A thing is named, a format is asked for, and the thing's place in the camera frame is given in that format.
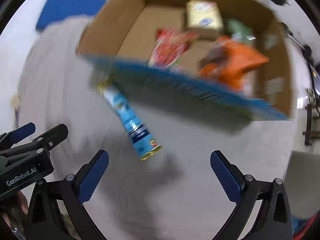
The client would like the red snack bag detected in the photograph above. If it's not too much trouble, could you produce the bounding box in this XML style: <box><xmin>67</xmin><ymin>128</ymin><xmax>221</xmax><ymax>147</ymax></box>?
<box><xmin>148</xmin><ymin>28</ymin><xmax>199</xmax><ymax>69</ymax></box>

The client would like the orange panda snack bag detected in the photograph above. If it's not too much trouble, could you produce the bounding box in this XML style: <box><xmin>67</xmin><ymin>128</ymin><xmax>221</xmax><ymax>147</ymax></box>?
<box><xmin>199</xmin><ymin>36</ymin><xmax>270</xmax><ymax>92</ymax></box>

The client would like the green snack bag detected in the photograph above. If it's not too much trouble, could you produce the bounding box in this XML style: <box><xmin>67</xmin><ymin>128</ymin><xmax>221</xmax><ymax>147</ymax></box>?
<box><xmin>225</xmin><ymin>18</ymin><xmax>256</xmax><ymax>44</ymax></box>

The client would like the yellow tissue pack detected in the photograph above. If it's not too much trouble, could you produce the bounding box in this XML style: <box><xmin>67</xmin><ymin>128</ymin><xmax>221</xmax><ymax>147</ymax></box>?
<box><xmin>185</xmin><ymin>0</ymin><xmax>224</xmax><ymax>40</ymax></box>

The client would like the person's left hand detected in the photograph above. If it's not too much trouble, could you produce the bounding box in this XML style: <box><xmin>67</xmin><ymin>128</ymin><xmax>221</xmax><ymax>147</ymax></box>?
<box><xmin>1</xmin><ymin>191</ymin><xmax>28</xmax><ymax>231</ymax></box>

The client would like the grey chair seat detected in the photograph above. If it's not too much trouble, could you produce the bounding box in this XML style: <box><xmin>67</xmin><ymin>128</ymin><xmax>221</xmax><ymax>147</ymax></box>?
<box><xmin>284</xmin><ymin>151</ymin><xmax>319</xmax><ymax>219</ymax></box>

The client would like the dark wooden chair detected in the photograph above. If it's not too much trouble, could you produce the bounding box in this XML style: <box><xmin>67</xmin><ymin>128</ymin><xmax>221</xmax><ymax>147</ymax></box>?
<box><xmin>302</xmin><ymin>103</ymin><xmax>319</xmax><ymax>146</ymax></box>

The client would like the blue wafer packet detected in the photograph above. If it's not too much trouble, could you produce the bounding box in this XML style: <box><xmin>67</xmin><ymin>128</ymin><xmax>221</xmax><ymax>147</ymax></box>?
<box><xmin>97</xmin><ymin>79</ymin><xmax>162</xmax><ymax>160</ymax></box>

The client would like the grey table cloth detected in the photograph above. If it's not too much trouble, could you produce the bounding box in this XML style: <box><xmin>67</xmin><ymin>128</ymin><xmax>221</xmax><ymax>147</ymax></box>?
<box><xmin>18</xmin><ymin>17</ymin><xmax>295</xmax><ymax>239</ymax></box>

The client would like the blue mat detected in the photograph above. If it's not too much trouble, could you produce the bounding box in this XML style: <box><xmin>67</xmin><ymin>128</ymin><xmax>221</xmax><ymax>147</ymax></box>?
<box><xmin>35</xmin><ymin>0</ymin><xmax>106</xmax><ymax>31</ymax></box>

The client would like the open cardboard box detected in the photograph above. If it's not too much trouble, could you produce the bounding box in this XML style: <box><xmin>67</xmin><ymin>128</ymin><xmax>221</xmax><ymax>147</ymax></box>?
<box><xmin>76</xmin><ymin>0</ymin><xmax>292</xmax><ymax>120</ymax></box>

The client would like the barbell weight rack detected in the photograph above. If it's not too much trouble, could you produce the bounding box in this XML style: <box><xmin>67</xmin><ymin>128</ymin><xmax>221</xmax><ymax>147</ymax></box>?
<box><xmin>260</xmin><ymin>0</ymin><xmax>320</xmax><ymax>86</ymax></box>

